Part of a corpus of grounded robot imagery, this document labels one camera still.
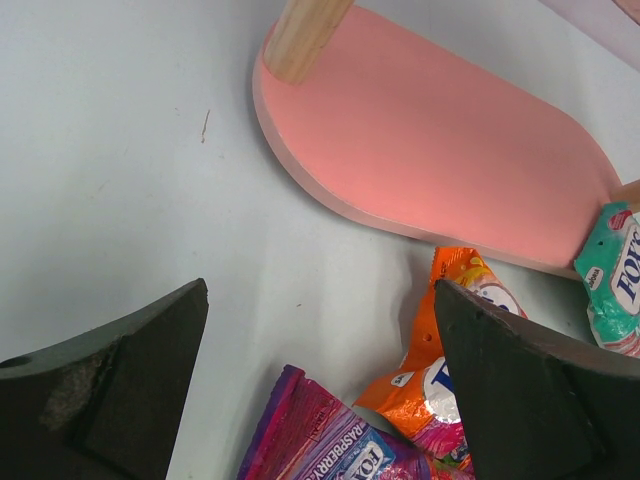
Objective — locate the pink three-tier wooden shelf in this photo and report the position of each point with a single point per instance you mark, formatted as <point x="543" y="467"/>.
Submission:
<point x="390" y="130"/>

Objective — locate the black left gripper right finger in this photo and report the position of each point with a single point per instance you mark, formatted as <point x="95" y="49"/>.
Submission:
<point x="535" y="403"/>

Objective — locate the teal Fox's candy bag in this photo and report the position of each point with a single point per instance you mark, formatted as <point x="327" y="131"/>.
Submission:
<point x="609" y="267"/>

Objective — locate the purple Fox's bag left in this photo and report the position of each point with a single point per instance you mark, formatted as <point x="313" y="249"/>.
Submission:
<point x="306" y="433"/>

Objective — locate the orange Fox's candy bag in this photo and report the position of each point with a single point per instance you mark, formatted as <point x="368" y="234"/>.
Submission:
<point x="418" y="398"/>

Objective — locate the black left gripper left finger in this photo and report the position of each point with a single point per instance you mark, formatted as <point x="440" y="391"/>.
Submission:
<point x="106" y="404"/>

